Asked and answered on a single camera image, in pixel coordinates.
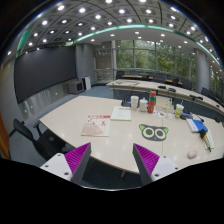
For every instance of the large black wall screen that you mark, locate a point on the large black wall screen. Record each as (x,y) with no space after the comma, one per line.
(39,70)

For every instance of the white paper booklet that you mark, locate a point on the white paper booklet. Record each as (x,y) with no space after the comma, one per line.
(121,113)

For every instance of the long curved rear desk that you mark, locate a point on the long curved rear desk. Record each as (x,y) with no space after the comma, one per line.
(166,90)

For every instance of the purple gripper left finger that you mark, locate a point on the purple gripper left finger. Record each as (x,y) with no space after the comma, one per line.
(69,166)

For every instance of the grey box on floor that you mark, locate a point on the grey box on floor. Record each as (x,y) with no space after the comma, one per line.
(76,87)

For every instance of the white plastic pitcher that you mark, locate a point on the white plastic pitcher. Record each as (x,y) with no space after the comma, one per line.
(134,102)

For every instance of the pink computer mouse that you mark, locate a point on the pink computer mouse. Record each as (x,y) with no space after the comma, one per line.
(192,154)

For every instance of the red thermos bottle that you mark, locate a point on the red thermos bottle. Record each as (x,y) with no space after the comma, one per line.
(151,102)

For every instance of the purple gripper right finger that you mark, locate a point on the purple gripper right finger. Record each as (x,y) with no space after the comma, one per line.
(151,166)

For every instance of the green and white cup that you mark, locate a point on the green and white cup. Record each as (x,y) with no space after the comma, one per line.
(179,110)

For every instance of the black cat face mouse pad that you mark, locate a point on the black cat face mouse pad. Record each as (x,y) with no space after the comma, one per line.
(153,133)

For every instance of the black handled tool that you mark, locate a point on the black handled tool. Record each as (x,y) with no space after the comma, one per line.
(203,135)

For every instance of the white lidded jar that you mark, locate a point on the white lidded jar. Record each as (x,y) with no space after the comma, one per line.
(143,104)

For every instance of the blue notebook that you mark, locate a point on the blue notebook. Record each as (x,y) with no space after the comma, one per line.
(196,125)

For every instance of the red and white booklet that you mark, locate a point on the red and white booklet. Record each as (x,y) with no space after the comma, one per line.
(96,126)

